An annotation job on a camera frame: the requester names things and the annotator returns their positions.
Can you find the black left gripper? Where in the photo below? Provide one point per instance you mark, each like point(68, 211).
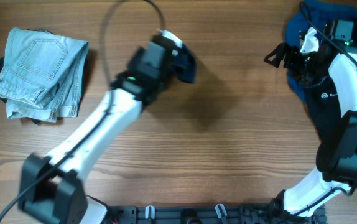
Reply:
point(168, 70)

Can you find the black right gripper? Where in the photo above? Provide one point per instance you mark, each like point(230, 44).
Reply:
point(292, 51)

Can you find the dark blue shorts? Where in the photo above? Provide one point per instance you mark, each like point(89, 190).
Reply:
point(184, 65)

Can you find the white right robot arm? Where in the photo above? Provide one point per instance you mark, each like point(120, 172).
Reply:
point(335, 171)

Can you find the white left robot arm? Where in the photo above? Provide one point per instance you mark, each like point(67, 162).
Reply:
point(52, 187)

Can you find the blue garment in pile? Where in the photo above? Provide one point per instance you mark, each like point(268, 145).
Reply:
point(309, 18)

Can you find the black garment in pile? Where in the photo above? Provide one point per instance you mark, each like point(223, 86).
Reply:
point(343, 72)

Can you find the light blue denim jeans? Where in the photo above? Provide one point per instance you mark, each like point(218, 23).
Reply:
point(42, 75)

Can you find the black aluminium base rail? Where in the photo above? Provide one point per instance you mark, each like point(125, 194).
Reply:
point(218, 214)

